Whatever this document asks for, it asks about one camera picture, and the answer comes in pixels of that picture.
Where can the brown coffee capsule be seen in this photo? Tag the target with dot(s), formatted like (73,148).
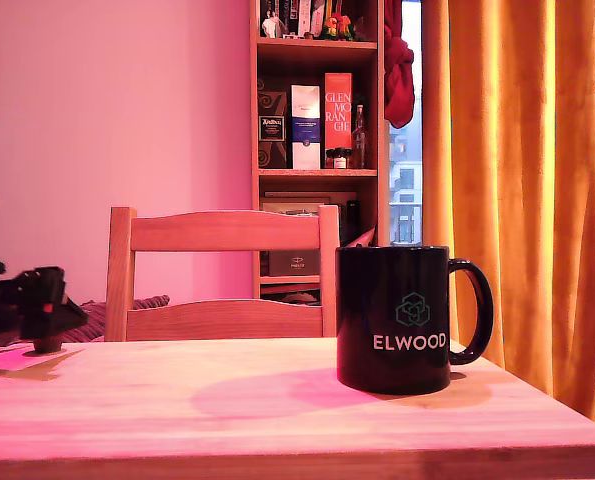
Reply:
(47,346)

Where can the wooden chair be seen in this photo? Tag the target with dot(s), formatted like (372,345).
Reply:
(217,232)

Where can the black Parker box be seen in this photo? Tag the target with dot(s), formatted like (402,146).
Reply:
(294,262)

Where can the wooden bookshelf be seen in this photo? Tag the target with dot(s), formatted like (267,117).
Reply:
(317,173)

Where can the dark spiral print box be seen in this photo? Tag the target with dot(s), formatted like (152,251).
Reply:
(271,100)

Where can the black upright box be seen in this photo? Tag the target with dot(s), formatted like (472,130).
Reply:
(353,220)

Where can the white and blue box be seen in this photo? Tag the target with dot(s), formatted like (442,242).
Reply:
(305,130)

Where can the small labelled jar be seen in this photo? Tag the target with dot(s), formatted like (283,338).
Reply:
(340,160)

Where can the black mug with Elwood print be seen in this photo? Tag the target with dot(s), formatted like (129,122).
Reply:
(392,280)

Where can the red Glenmorangie box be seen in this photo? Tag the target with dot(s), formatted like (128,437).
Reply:
(338,115)

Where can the clear glass bottle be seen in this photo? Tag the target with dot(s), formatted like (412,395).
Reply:
(359,145)

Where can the white figurine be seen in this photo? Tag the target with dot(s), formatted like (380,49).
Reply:
(272,26)

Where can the black book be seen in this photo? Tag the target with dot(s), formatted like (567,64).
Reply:
(291,14)

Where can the white book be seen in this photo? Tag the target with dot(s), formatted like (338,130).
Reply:
(304,16)

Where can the colourful figurine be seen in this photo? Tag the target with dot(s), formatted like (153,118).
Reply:
(338,26)

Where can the red knotted curtain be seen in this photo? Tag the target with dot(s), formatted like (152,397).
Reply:
(398,85)

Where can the orange curtain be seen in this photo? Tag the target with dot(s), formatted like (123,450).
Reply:
(522,150)

